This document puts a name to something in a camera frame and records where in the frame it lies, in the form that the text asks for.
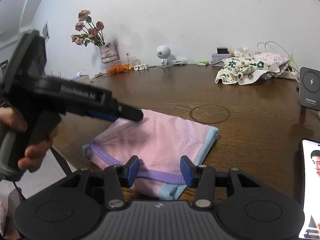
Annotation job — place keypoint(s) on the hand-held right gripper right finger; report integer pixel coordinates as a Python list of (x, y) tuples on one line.
[(186, 171)]

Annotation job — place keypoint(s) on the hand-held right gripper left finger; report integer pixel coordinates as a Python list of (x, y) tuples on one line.
[(133, 171)]

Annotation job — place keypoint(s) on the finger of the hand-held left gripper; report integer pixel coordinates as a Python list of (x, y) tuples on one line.
[(102, 116), (130, 113)]

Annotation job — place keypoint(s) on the pink mesh tank top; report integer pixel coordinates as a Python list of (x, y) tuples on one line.
[(160, 140)]

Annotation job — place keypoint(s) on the cream floral garment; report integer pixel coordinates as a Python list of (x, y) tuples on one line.
[(240, 67)]

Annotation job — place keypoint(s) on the pink floral white dress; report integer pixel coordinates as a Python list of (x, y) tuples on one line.
[(272, 58)]

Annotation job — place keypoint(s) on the person's left hand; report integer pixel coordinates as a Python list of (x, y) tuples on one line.
[(37, 155)]

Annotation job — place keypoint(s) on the white tissue box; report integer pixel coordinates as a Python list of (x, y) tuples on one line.
[(81, 78)]

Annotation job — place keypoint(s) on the pile of small oranges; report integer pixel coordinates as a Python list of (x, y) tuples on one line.
[(118, 68)]

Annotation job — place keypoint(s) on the white plastic clip holder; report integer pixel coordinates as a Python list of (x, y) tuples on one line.
[(140, 67)]

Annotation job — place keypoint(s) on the clear plastic container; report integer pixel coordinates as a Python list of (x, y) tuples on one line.
[(125, 63)]

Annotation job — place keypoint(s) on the thin metal stick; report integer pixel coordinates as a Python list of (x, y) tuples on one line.
[(128, 58)]

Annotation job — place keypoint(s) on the white flat plastic holder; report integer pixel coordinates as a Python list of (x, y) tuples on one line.
[(179, 62)]

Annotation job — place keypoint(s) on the dried rose bouquet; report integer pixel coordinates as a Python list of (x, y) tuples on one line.
[(87, 30)]

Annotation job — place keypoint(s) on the green snack packet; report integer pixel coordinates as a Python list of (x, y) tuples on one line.
[(202, 63)]

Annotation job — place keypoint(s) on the grey tin box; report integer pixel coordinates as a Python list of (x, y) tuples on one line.
[(218, 59)]

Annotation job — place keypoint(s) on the smartphone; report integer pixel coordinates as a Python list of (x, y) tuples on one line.
[(311, 187)]

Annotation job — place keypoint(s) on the white crumpled tissue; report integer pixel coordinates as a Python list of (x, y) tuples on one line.
[(241, 52)]

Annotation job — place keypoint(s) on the white power strip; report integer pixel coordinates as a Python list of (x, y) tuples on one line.
[(287, 75)]

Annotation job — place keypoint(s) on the white charger plug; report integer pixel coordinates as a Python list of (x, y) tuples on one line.
[(261, 48)]

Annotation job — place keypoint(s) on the small spray bottle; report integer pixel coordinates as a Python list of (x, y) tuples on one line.
[(290, 56)]

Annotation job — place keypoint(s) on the white wall switch panel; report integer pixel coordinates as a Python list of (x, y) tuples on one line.
[(45, 32)]

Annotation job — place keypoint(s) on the white robot-shaped camera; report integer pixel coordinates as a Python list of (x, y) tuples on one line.
[(163, 52)]

